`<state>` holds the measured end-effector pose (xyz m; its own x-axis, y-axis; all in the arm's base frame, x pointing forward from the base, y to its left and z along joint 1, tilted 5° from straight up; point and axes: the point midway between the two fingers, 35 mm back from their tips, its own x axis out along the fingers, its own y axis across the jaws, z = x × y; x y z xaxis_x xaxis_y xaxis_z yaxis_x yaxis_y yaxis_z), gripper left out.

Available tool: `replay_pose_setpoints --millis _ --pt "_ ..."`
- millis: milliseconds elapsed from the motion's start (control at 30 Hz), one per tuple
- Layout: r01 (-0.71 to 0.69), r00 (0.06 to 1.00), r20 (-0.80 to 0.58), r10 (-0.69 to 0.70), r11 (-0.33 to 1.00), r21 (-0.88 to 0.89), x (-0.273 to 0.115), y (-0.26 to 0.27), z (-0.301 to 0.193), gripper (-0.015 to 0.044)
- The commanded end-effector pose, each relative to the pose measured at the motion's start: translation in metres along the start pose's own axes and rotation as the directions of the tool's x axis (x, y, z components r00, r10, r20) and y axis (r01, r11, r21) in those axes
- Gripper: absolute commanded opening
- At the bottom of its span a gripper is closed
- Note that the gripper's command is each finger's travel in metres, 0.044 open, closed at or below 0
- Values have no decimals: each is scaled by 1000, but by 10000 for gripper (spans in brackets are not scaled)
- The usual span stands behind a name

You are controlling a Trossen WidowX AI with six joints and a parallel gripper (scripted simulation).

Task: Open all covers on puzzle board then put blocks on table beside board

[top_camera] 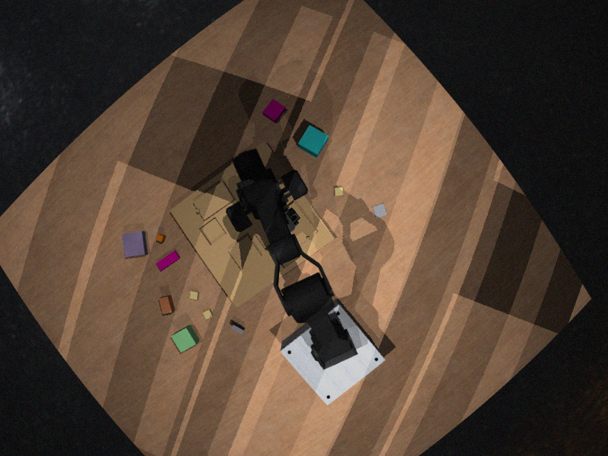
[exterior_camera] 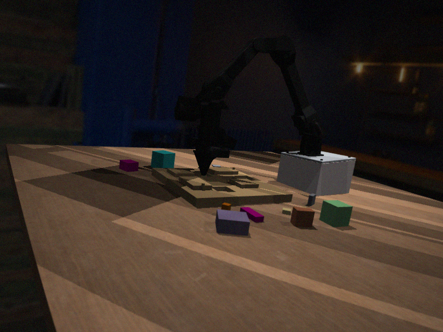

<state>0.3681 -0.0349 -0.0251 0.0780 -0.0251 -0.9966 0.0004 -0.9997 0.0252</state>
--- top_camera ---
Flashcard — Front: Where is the teal block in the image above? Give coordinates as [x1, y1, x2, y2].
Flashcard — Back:
[298, 126, 328, 158]

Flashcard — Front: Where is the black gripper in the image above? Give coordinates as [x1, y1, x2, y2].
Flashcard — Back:
[226, 170, 308, 232]

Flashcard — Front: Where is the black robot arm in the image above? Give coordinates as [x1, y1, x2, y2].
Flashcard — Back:
[231, 148, 358, 369]

